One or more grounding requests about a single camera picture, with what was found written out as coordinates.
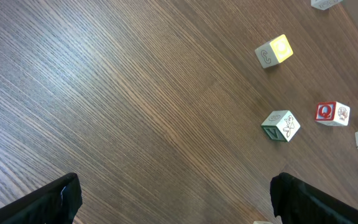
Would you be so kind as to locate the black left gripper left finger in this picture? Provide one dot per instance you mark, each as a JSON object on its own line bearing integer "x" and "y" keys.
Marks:
{"x": 56, "y": 202}

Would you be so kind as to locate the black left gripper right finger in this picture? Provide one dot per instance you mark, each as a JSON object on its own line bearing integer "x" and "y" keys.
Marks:
{"x": 297, "y": 202}

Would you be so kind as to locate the wooden block green V side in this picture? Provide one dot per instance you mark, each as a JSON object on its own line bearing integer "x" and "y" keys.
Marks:
{"x": 280, "y": 125}

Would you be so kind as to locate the yellow top wooden block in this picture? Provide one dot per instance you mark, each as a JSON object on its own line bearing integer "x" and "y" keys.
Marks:
{"x": 274, "y": 51}

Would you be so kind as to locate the blue top wooden block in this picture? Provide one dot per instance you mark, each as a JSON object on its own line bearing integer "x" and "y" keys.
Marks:
{"x": 324, "y": 4}

